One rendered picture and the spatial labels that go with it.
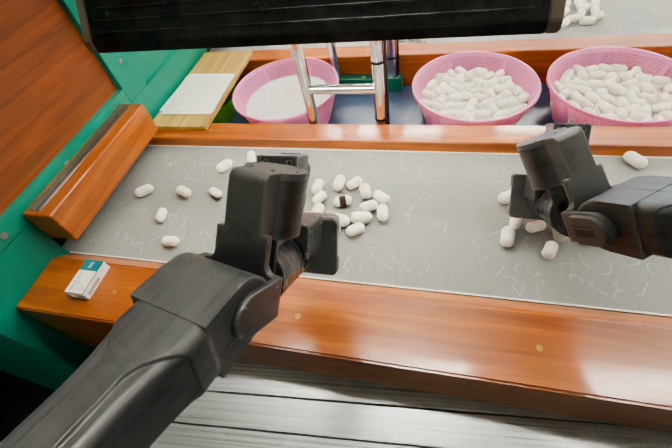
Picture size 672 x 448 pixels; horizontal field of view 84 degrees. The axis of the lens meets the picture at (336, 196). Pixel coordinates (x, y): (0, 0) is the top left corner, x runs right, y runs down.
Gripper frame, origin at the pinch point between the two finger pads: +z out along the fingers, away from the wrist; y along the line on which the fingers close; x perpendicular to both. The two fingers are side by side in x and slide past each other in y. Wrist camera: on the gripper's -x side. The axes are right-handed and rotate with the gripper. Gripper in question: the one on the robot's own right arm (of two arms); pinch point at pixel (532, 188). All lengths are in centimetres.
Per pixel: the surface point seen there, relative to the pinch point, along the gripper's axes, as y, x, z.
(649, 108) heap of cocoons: -23.8, -14.4, 19.2
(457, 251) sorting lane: 11.8, 9.6, -8.3
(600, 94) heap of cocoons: -16.6, -17.3, 23.4
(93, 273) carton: 69, 15, -21
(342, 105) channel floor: 40, -15, 31
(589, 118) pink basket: -12.2, -12.1, 14.9
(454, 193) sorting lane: 12.3, 1.9, 0.9
